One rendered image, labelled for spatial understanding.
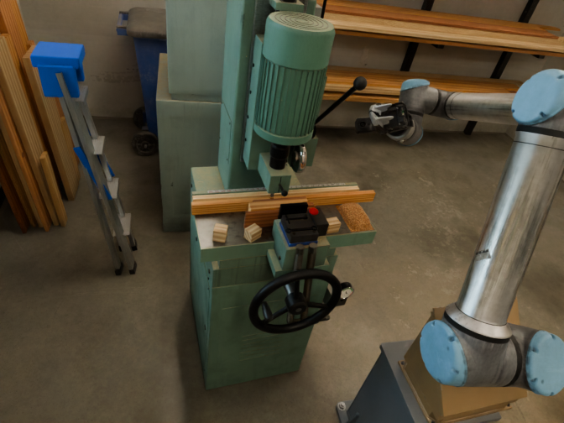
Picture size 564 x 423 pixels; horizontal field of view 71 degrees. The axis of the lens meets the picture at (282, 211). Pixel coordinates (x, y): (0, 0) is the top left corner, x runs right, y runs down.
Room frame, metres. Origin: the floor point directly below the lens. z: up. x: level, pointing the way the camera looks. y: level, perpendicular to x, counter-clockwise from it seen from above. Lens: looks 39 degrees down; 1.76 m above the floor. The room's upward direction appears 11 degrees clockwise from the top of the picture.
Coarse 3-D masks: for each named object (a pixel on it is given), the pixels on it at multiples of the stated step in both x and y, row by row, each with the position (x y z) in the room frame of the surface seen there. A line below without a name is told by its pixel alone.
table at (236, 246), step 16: (336, 208) 1.12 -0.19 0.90; (208, 224) 0.91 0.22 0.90; (224, 224) 0.93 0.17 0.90; (240, 224) 0.94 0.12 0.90; (208, 240) 0.84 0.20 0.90; (240, 240) 0.87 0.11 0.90; (256, 240) 0.88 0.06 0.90; (272, 240) 0.90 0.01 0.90; (336, 240) 0.98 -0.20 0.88; (352, 240) 1.01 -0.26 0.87; (368, 240) 1.04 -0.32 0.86; (208, 256) 0.81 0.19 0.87; (224, 256) 0.83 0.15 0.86; (240, 256) 0.85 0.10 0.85; (256, 256) 0.87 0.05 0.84; (272, 256) 0.86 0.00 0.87; (288, 272) 0.82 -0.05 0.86
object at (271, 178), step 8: (264, 160) 1.08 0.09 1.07; (264, 168) 1.06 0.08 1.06; (264, 176) 1.04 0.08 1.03; (272, 176) 1.00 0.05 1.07; (280, 176) 1.01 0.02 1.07; (288, 176) 1.02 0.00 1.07; (264, 184) 1.04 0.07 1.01; (272, 184) 1.00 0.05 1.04; (288, 184) 1.02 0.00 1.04; (272, 192) 1.00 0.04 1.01; (280, 192) 1.02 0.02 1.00
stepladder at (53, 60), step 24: (48, 48) 1.41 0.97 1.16; (72, 48) 1.45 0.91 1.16; (48, 72) 1.32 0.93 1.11; (72, 72) 1.35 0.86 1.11; (48, 96) 1.31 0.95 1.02; (72, 96) 1.34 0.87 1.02; (72, 120) 1.35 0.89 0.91; (96, 144) 1.44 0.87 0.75; (96, 168) 1.35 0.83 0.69; (96, 192) 1.36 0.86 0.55; (120, 216) 1.52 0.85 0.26; (120, 240) 1.36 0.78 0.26; (120, 264) 1.38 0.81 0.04
